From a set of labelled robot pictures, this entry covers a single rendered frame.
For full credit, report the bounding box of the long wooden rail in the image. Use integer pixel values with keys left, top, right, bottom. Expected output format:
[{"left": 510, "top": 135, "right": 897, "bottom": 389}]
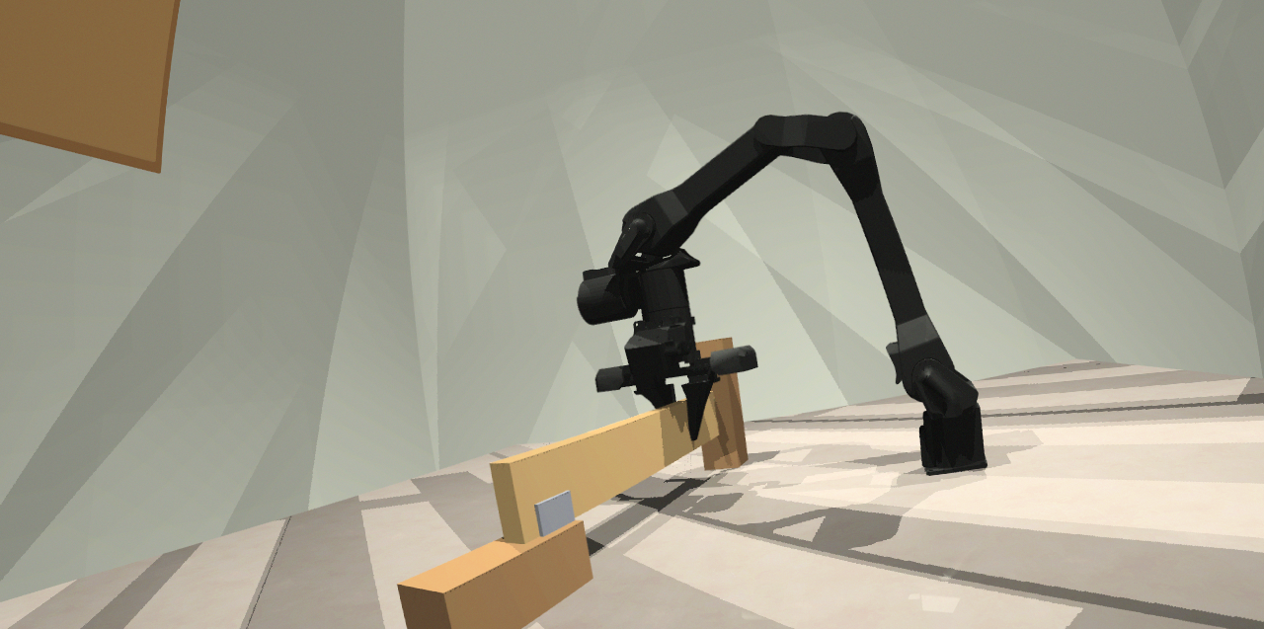
[{"left": 490, "top": 392, "right": 719, "bottom": 544}]

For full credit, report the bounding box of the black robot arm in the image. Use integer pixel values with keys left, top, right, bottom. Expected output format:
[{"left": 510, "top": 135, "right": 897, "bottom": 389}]
[{"left": 576, "top": 112, "right": 988, "bottom": 476}]

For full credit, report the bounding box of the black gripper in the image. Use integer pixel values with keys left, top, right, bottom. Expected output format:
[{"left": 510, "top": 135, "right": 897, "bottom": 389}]
[{"left": 595, "top": 307, "right": 758, "bottom": 440}]

